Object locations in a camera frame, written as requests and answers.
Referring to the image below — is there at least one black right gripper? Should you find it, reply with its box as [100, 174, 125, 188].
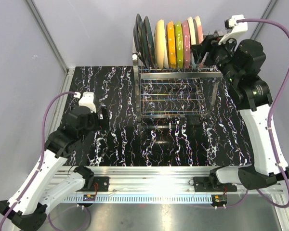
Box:
[189, 32, 240, 84]

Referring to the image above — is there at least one cream and pink leaf plate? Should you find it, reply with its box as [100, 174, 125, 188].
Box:
[193, 15, 205, 69]

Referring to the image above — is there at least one pink bottom plate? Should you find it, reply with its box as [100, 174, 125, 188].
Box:
[182, 20, 191, 69]

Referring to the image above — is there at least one yellow wavy plate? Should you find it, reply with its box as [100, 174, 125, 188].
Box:
[174, 21, 184, 69]

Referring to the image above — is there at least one orange polka dot plate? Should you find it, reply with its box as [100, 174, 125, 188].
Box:
[166, 21, 176, 69]

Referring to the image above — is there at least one cream and blue leaf plate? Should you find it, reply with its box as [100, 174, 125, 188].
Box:
[187, 17, 197, 69]

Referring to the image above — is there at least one cream plate with bear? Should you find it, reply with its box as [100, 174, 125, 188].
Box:
[163, 40, 169, 69]

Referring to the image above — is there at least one yellow plate with drawing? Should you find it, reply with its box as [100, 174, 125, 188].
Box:
[155, 19, 165, 69]

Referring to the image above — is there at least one blue glazed plate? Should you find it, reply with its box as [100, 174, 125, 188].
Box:
[142, 16, 156, 69]

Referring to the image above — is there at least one dark striped rim plate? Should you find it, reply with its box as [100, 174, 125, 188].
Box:
[133, 13, 148, 67]

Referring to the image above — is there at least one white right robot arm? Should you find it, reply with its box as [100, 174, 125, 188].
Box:
[191, 35, 289, 191]

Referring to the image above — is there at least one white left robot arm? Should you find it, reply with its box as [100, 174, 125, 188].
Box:
[0, 106, 109, 231]

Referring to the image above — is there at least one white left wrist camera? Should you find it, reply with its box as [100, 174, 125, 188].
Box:
[74, 92, 97, 113]

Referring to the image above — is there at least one steel wire dish rack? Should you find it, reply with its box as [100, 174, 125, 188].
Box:
[132, 47, 222, 119]

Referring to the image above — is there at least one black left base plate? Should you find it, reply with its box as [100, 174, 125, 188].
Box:
[78, 176, 110, 193]

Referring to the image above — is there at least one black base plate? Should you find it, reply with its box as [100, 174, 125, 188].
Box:
[78, 176, 110, 193]
[191, 177, 237, 193]

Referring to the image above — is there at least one aluminium front rail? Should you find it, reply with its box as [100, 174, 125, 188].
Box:
[21, 166, 284, 194]

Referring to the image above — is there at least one slotted cable duct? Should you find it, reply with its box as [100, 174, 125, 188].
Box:
[62, 193, 212, 204]

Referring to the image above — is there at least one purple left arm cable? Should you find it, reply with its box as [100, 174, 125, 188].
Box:
[0, 91, 93, 231]

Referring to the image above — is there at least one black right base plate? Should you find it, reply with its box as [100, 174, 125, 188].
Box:
[191, 177, 237, 193]

